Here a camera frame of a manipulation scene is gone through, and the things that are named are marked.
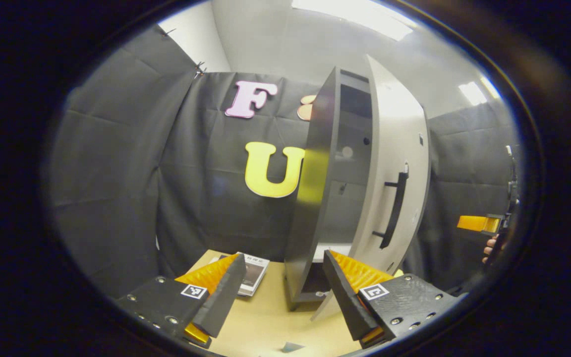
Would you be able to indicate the dark grey cabinet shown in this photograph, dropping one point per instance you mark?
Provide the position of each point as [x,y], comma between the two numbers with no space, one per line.
[315,223]

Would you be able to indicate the black backdrop cloth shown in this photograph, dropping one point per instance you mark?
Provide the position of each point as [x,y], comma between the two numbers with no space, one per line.
[117,173]

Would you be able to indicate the small ceiling light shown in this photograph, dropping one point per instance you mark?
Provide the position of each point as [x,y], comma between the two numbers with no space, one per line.
[472,92]

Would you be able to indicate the black and white booklet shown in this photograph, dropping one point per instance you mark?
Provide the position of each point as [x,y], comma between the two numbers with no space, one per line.
[256,272]

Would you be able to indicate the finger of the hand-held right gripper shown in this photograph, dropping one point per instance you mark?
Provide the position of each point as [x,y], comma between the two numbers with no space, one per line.
[474,223]

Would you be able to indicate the large ceiling light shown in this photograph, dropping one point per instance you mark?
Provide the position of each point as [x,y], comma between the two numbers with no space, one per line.
[355,17]

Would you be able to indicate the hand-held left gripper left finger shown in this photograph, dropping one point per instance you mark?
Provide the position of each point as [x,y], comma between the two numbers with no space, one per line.
[226,297]

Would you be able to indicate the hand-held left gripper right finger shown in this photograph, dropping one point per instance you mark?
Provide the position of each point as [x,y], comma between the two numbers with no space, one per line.
[347,302]

